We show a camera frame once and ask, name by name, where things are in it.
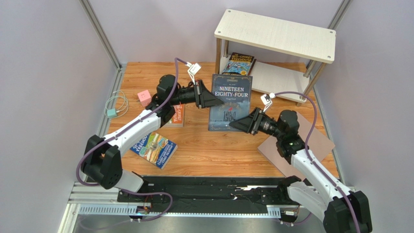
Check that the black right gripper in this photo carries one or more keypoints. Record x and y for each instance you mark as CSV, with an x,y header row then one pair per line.
x,y
255,121

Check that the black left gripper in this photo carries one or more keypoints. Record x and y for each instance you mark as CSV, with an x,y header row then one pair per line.
x,y
203,98

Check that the Nineteen Eighty-Four book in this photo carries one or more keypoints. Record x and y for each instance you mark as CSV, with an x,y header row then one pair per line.
x,y
235,92

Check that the orange treehouse book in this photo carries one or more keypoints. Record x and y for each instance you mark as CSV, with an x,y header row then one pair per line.
x,y
177,119

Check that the black 169-storey treehouse book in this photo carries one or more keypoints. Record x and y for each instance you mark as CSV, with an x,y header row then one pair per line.
x,y
239,64

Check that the blue 91-storey treehouse book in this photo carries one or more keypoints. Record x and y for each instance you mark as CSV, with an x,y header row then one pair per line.
x,y
155,149

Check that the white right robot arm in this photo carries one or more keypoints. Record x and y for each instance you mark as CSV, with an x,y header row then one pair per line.
x,y
340,209

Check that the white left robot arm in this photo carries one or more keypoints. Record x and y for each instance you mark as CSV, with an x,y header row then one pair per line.
x,y
102,159

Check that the pink cube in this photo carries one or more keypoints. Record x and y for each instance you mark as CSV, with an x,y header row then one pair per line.
x,y
144,97

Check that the brown paper file folder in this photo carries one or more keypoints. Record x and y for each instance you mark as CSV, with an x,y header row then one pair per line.
x,y
319,144

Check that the white two-tier shelf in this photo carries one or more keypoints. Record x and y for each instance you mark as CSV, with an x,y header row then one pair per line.
x,y
296,39

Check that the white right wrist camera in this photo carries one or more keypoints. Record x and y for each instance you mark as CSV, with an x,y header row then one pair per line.
x,y
267,100

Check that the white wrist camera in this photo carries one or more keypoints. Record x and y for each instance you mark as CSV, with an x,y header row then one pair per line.
x,y
193,69
267,100

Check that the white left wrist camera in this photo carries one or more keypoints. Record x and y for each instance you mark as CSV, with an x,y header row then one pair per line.
x,y
193,69

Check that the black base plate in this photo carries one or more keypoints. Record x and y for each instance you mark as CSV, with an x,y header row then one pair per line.
x,y
210,195

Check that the teal charger with cable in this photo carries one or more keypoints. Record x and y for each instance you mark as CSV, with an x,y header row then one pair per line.
x,y
112,113

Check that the aluminium rail frame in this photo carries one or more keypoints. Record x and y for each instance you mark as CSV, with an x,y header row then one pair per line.
x,y
340,209

